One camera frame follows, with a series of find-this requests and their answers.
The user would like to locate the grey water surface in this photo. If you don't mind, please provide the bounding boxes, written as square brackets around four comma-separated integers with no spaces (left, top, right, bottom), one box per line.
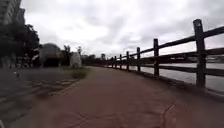
[114,61,224,92]

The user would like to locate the grey paved ground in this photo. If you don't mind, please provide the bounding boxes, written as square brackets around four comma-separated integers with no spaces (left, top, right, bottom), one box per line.
[0,67,88,128]

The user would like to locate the domed grey structure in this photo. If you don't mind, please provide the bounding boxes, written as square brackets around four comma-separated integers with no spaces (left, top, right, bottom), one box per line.
[37,42,64,68]

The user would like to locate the low green bush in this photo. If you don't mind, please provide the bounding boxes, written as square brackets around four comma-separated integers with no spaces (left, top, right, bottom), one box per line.
[70,68,89,80]

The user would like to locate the dark wooden rail fence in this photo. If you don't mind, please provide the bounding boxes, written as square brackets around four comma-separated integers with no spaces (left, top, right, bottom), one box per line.
[99,18,224,90]

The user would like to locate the reddish brown paved path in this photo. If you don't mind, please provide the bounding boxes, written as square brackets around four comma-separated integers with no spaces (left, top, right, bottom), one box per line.
[9,65,224,128]

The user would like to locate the distant buildings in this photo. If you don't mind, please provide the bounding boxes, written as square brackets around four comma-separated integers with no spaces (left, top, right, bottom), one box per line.
[159,53,224,64]

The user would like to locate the pale standing stone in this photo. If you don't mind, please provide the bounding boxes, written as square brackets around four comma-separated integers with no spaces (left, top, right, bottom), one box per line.
[69,51,83,69]

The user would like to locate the tall building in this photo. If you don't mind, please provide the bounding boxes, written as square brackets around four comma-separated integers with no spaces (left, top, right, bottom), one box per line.
[0,0,26,27]

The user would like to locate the dark leafy trees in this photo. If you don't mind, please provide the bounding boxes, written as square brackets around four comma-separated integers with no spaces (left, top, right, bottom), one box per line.
[0,22,41,69]

